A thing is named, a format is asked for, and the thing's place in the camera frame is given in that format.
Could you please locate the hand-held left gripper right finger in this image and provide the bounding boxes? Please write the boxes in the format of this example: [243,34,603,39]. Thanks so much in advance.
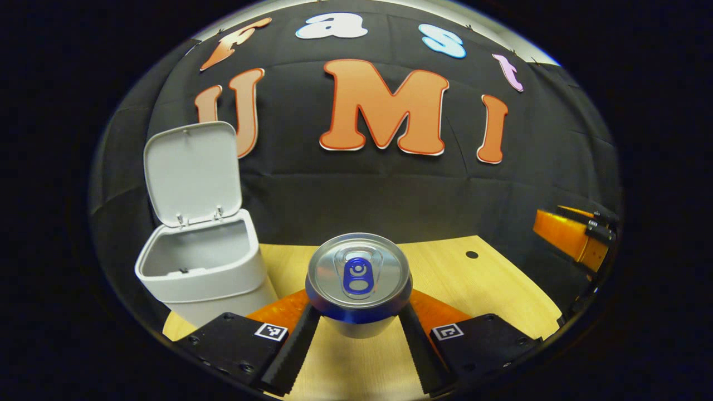
[398,290,544,397]

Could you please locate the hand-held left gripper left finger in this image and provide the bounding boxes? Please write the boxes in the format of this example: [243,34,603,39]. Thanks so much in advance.
[177,290,323,397]

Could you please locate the silver blue pop can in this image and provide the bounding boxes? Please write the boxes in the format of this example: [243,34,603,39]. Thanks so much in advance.
[305,233,413,339]

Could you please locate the white desktop garbage bin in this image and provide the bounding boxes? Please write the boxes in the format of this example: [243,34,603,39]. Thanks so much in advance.
[134,121,279,328]

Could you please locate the wooden desktop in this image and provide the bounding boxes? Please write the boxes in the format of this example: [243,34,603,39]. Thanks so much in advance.
[162,235,563,401]

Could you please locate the black backdrop cloth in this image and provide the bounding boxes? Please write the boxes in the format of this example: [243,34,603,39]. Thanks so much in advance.
[89,0,622,312]

